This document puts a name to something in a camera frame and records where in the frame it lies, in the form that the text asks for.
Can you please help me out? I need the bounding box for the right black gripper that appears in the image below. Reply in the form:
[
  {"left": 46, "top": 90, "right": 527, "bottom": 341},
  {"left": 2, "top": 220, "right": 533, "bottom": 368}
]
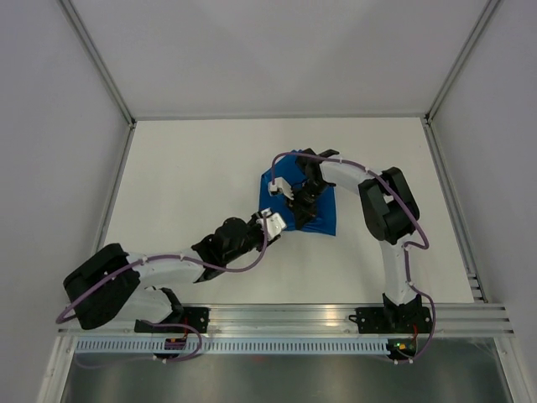
[{"left": 284, "top": 181, "right": 330, "bottom": 230}]

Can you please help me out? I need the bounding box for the blue cloth napkin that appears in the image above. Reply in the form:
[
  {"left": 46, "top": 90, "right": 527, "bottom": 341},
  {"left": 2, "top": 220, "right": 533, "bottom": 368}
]
[{"left": 258, "top": 149, "right": 336, "bottom": 236}]

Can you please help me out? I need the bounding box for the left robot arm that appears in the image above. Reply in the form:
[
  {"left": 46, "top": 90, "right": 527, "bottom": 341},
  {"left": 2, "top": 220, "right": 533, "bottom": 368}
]
[{"left": 55, "top": 209, "right": 287, "bottom": 332}]

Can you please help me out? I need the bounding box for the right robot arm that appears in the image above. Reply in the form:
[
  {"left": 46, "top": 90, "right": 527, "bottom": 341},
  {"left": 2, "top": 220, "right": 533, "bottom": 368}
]
[{"left": 286, "top": 149, "right": 435, "bottom": 334}]

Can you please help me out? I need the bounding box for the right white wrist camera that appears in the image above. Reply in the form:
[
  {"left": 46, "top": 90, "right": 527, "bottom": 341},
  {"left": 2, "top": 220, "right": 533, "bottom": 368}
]
[{"left": 268, "top": 177, "right": 294, "bottom": 200}]

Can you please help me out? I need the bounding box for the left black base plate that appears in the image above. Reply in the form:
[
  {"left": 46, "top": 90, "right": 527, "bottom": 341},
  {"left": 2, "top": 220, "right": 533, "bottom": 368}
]
[{"left": 134, "top": 306, "right": 210, "bottom": 335}]

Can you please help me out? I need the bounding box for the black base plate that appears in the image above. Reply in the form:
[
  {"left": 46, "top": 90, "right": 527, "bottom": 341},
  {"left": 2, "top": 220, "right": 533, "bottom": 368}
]
[
  {"left": 348, "top": 307, "right": 433, "bottom": 334},
  {"left": 134, "top": 306, "right": 210, "bottom": 335}
]

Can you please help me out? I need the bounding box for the white slotted cable duct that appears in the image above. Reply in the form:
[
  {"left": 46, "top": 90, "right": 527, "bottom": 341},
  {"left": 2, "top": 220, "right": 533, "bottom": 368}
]
[{"left": 76, "top": 336, "right": 388, "bottom": 355}]

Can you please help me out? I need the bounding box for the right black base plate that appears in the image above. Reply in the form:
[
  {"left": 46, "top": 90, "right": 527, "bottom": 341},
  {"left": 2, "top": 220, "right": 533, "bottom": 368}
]
[{"left": 348, "top": 307, "right": 433, "bottom": 334}]

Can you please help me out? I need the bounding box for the right aluminium frame post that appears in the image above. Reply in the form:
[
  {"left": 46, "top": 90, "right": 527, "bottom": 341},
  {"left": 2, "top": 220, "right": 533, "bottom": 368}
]
[{"left": 422, "top": 0, "right": 503, "bottom": 125}]

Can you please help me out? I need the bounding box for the aluminium frame post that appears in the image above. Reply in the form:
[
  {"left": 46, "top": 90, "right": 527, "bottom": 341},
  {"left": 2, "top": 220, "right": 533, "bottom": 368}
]
[
  {"left": 57, "top": 0, "right": 136, "bottom": 128},
  {"left": 422, "top": 0, "right": 503, "bottom": 125}
]

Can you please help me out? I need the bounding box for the aluminium front rail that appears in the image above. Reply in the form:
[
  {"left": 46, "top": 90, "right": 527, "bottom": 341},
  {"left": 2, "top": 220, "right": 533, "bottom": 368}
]
[{"left": 58, "top": 302, "right": 516, "bottom": 337}]

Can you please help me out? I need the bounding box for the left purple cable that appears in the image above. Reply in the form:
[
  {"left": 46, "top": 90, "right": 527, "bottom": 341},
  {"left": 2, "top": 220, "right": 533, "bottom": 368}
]
[{"left": 55, "top": 217, "right": 269, "bottom": 370}]

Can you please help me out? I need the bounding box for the left aluminium frame post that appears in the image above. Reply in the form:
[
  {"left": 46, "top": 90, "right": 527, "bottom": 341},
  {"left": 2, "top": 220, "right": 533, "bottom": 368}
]
[{"left": 57, "top": 0, "right": 136, "bottom": 128}]

